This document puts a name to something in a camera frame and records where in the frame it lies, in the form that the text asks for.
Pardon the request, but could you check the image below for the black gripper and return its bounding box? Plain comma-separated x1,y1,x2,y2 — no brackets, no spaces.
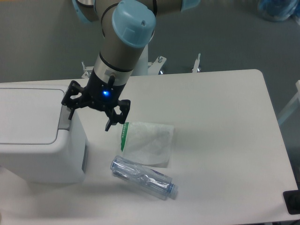
61,70,131,131

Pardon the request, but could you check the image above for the white push-top trash can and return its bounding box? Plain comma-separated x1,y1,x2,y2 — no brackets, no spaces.
0,83,88,183

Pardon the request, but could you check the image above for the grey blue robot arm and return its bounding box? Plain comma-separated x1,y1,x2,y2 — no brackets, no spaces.
61,0,200,131

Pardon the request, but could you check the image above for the white green plastic bag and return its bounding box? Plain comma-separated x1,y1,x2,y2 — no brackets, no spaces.
119,122,174,167

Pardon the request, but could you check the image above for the crushed clear plastic bottle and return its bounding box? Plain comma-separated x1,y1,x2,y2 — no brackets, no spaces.
110,156,178,200

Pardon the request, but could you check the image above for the blue plastic bag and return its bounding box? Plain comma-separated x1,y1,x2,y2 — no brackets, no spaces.
257,0,300,22

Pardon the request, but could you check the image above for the black device at table edge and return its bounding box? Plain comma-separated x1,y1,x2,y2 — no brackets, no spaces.
283,190,300,215

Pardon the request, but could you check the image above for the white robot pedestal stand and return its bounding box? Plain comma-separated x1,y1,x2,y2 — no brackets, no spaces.
81,45,201,79

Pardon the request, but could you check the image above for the white frame at right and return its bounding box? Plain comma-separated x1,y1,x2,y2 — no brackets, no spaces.
277,80,300,126

